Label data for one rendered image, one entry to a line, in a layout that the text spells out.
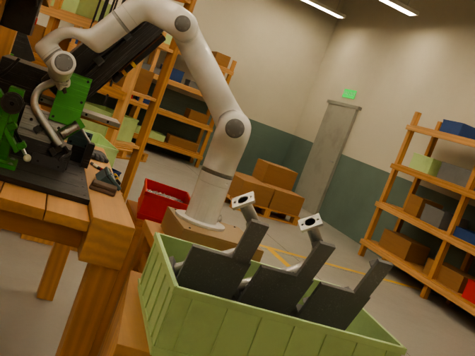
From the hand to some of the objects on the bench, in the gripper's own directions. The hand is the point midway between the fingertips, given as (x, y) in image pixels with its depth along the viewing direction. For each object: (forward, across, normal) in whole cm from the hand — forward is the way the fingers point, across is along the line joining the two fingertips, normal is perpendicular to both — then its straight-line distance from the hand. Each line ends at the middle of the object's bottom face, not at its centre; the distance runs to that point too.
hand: (56, 80), depth 229 cm
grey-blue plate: (+29, +30, -5) cm, 42 cm away
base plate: (+21, +22, -20) cm, 37 cm away
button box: (+3, +48, -3) cm, 48 cm away
